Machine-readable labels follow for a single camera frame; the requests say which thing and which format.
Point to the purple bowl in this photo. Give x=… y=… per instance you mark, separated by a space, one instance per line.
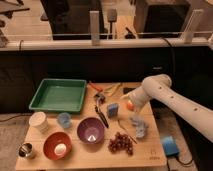
x=91 y=130

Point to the white paper cup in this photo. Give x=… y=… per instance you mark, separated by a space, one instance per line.
x=39 y=121

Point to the white egg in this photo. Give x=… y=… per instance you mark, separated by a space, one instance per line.
x=60 y=149

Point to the blue glass cup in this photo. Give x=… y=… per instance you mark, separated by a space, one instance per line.
x=64 y=120

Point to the crumpled blue cloth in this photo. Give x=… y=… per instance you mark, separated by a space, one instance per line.
x=139 y=125

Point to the thin wooden stick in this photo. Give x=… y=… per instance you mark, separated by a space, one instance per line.
x=126 y=131

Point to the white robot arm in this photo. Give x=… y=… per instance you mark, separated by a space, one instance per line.
x=159 y=87

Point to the bunch of red grapes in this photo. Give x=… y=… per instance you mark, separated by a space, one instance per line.
x=121 y=142

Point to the wooden board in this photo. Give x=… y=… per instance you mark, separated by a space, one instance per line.
x=148 y=153

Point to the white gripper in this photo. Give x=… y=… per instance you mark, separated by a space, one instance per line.
x=138 y=97

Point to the orange ball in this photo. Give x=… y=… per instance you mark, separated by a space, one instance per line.
x=130 y=106

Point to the yellow green utensil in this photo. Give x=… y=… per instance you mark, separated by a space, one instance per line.
x=109 y=91

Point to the green plastic tray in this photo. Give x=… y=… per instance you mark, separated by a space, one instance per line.
x=59 y=95

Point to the blue tape roll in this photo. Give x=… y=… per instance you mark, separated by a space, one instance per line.
x=169 y=146

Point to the red handled pliers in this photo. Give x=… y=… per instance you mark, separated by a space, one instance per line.
x=94 y=86

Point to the red bowl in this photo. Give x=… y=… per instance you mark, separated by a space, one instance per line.
x=52 y=141

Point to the small metal cup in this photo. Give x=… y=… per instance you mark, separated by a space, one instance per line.
x=27 y=151

